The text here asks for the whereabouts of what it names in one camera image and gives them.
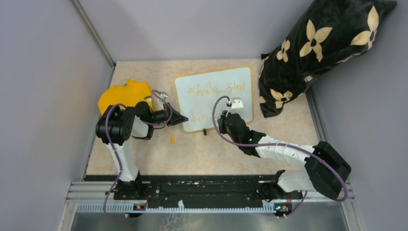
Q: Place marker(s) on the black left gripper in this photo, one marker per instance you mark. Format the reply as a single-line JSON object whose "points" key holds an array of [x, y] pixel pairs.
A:
{"points": [[176, 118]]}

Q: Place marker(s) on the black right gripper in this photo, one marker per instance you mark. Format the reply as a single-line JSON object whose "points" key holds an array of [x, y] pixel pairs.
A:
{"points": [[221, 121]]}

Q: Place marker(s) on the white board yellow frame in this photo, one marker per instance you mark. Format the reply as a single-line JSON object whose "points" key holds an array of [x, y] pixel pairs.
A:
{"points": [[198, 93]]}

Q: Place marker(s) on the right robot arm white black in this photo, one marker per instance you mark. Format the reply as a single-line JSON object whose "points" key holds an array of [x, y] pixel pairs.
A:
{"points": [[321, 167]]}

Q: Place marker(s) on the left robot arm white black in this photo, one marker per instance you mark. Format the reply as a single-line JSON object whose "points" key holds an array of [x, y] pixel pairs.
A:
{"points": [[119, 123]]}

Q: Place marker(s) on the yellow cloth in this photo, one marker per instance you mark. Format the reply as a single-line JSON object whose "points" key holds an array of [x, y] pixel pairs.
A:
{"points": [[129, 94]]}

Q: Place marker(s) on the black floral pillow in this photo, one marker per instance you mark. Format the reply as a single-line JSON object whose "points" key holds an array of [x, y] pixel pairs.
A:
{"points": [[328, 33]]}

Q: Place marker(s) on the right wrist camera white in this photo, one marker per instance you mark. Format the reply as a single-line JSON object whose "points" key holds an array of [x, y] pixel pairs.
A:
{"points": [[235, 106]]}

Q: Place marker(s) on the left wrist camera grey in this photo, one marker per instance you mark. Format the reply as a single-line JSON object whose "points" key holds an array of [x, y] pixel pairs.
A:
{"points": [[161, 97]]}

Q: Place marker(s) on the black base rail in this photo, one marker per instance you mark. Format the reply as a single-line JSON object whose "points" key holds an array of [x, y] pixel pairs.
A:
{"points": [[160, 194]]}

